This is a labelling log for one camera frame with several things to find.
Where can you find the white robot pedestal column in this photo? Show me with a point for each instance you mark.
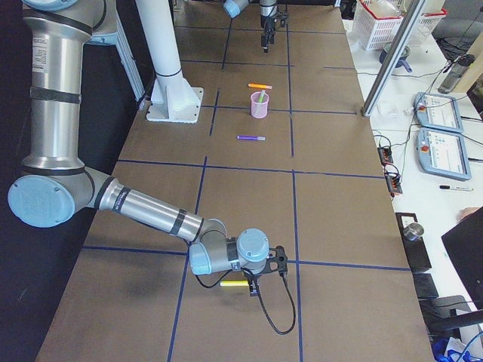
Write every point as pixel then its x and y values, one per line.
pixel 173 99

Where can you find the far teach pendant tablet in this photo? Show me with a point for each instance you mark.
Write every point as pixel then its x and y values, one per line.
pixel 438 112

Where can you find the green highlighter pen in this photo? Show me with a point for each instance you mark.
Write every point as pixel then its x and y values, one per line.
pixel 258 105

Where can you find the small metal cup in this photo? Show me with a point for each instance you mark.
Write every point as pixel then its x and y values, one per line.
pixel 412 231

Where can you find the near teach pendant tablet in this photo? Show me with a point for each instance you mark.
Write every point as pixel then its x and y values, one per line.
pixel 443 153

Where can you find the aluminium frame post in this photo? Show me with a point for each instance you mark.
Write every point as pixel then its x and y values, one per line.
pixel 398 45

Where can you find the purple highlighter pen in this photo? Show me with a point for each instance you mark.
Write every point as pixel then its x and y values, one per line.
pixel 250 138

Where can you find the pink mesh pen holder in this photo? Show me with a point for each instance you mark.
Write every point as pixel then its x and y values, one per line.
pixel 254 97

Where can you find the black whiteboard marker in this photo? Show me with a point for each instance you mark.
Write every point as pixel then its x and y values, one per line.
pixel 456 188

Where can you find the yellow highlighter pen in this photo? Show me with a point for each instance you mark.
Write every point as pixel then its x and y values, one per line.
pixel 234 283

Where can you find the white plastic basket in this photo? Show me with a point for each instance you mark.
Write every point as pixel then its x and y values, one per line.
pixel 373 32

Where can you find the teach pendant tablet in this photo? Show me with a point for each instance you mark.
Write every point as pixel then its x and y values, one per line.
pixel 443 153
pixel 438 112

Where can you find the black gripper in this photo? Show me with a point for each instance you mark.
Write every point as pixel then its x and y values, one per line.
pixel 253 281
pixel 267 23

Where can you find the black power strip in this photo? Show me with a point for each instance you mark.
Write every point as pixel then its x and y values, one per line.
pixel 390 171

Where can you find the orange highlighter pen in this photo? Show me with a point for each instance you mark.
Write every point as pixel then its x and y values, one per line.
pixel 260 86

